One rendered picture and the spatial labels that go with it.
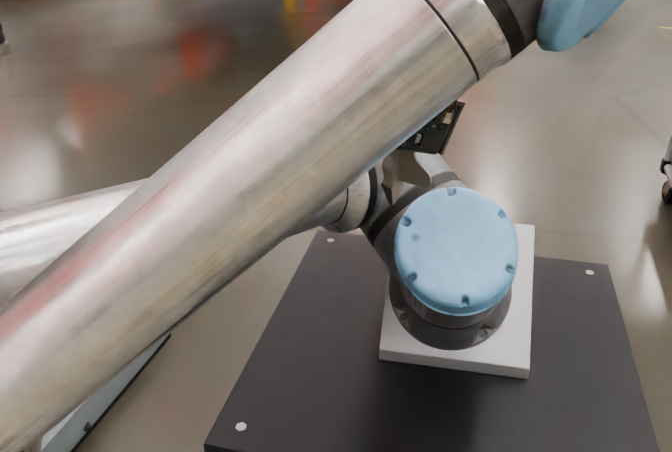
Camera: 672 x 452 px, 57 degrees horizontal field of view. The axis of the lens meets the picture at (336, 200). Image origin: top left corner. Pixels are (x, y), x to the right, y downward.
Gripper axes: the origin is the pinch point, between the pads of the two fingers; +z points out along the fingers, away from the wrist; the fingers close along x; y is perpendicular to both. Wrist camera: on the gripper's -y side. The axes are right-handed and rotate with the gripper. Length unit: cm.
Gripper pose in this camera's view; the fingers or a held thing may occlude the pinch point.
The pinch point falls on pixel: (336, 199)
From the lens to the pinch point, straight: 61.6
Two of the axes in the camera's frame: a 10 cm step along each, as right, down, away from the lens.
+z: -3.4, 8.8, 3.2
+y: 6.0, 4.7, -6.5
